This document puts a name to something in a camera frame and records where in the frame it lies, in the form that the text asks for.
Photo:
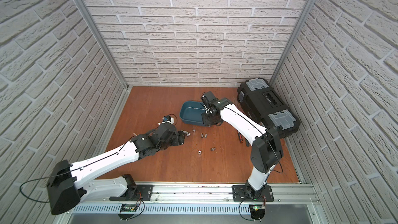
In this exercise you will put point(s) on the aluminium front rail frame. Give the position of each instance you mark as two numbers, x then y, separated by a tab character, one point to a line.
193	199

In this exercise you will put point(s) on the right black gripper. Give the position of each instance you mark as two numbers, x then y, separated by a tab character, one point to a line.
205	122

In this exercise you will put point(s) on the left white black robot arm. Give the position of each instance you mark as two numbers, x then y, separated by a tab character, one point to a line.
67	184

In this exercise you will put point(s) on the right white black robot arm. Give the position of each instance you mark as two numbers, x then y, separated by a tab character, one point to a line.
266	148

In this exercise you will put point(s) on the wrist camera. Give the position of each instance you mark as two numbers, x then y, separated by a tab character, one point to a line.
208	99
168	119

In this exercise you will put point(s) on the left green circuit board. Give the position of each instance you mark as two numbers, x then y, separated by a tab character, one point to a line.
129	207

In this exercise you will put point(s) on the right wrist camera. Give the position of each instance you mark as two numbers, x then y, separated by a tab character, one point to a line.
208	99

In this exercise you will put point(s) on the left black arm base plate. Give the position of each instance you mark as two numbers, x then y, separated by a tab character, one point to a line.
130	192

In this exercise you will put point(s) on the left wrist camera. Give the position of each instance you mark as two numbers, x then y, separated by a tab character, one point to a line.
168	119

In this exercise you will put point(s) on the black grey toolbox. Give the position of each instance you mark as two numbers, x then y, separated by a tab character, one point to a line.
263	105

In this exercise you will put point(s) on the teal plastic storage box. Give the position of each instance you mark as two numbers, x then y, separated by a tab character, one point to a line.
191	113

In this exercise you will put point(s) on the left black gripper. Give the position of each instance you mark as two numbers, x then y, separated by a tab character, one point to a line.
174	137

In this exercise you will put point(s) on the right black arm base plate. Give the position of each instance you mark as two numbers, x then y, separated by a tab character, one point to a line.
244	193

